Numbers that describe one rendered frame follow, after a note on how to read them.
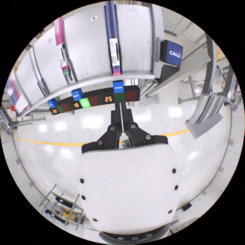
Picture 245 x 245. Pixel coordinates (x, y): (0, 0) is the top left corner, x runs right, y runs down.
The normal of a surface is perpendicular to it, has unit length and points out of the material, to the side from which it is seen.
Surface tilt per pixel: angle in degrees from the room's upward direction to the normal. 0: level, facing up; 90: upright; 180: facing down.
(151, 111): 0
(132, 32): 47
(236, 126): 90
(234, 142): 90
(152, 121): 0
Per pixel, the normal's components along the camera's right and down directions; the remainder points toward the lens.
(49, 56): 0.09, 0.80
